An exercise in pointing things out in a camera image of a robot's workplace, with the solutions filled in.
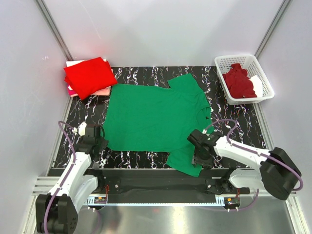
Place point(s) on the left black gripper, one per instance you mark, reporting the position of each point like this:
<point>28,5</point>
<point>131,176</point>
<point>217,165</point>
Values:
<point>104,144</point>

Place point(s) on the white plastic basket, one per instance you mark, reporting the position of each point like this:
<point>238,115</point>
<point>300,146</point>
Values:
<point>250,63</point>

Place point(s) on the folded white t shirt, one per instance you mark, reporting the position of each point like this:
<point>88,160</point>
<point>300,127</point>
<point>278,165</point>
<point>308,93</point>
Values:
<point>72,63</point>

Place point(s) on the right aluminium corner post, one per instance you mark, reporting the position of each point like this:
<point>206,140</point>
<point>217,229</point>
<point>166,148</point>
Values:
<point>275,22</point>

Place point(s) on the dark red t shirt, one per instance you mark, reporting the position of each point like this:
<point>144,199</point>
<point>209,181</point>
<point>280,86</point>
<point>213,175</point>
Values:
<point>238,84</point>

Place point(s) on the left aluminium corner post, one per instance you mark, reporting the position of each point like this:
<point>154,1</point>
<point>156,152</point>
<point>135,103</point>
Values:
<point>53,28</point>

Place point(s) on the folded pink t shirt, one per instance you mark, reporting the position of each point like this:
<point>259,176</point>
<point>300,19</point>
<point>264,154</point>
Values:
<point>103,92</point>

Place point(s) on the white cloth in basket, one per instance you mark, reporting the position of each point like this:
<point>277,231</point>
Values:
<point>257,86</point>

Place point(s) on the aluminium frame rail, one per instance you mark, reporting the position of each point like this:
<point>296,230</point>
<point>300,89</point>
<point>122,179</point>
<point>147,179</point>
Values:
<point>217,198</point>

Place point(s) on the folded magenta t shirt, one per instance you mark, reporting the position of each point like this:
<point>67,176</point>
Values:
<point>72,93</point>

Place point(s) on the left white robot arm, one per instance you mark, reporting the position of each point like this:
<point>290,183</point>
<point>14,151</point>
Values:
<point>57,211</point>

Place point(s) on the aluminium corner post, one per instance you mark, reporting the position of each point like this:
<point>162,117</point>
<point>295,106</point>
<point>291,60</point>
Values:
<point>275,22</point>
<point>53,28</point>

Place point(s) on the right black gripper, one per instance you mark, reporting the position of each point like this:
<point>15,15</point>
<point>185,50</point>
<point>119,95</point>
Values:
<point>196,158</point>

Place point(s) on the green t shirt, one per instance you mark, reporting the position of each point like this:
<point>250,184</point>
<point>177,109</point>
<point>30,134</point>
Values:
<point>156,119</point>

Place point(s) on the folded red t shirt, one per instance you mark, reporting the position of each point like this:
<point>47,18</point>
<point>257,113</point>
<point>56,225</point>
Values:
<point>87,77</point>

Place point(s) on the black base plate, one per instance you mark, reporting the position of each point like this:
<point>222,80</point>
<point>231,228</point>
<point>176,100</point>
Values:
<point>149,182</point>

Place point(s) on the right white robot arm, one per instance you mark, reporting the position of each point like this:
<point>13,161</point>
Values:
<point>272,171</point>

